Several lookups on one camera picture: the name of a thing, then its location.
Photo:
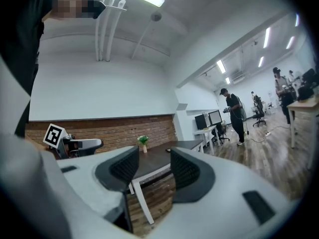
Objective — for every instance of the computer monitor with white screen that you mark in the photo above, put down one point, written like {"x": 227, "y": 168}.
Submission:
{"x": 215, "y": 118}

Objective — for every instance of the white ceiling pipe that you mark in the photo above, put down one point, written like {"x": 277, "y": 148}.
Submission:
{"x": 106, "y": 29}
{"x": 113, "y": 31}

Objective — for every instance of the white computer tower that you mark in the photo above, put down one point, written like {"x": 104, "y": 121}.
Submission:
{"x": 205, "y": 120}

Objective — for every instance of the white office desk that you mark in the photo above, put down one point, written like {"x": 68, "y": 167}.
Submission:
{"x": 205, "y": 131}

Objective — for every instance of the round ceiling detector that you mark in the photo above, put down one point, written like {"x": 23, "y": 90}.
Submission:
{"x": 156, "y": 16}

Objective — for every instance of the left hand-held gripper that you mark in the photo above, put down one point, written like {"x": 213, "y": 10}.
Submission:
{"x": 53, "y": 135}

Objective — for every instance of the person's black shirt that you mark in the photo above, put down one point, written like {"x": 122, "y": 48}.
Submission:
{"x": 20, "y": 34}

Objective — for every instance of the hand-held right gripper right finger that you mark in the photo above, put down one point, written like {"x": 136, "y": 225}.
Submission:
{"x": 224, "y": 183}

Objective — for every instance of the small vase with flowers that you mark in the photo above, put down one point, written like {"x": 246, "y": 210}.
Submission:
{"x": 143, "y": 141}

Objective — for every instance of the thin white conduit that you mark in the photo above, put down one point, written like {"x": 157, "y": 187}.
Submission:
{"x": 142, "y": 40}

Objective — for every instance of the black office chair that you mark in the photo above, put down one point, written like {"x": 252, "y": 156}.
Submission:
{"x": 220, "y": 132}
{"x": 259, "y": 111}

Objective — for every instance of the white wall box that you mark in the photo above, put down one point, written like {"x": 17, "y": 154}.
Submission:
{"x": 182, "y": 107}

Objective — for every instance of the light wooden table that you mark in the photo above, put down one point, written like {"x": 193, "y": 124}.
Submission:
{"x": 302, "y": 105}

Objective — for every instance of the group of distant ceiling lights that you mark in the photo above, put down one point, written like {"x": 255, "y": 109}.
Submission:
{"x": 267, "y": 37}

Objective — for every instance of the black computer monitor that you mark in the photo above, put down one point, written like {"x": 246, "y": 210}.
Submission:
{"x": 199, "y": 121}

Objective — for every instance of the dark table with white legs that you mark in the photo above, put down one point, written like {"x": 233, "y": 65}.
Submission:
{"x": 154, "y": 162}

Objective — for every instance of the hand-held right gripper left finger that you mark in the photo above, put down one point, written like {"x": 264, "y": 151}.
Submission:
{"x": 82, "y": 173}

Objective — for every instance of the black head-worn camera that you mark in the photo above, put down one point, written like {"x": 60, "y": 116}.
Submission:
{"x": 94, "y": 7}

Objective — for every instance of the ceiling air conditioner unit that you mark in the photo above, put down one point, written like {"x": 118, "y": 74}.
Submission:
{"x": 238, "y": 79}

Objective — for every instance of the black bag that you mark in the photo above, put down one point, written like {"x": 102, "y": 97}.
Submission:
{"x": 305, "y": 93}

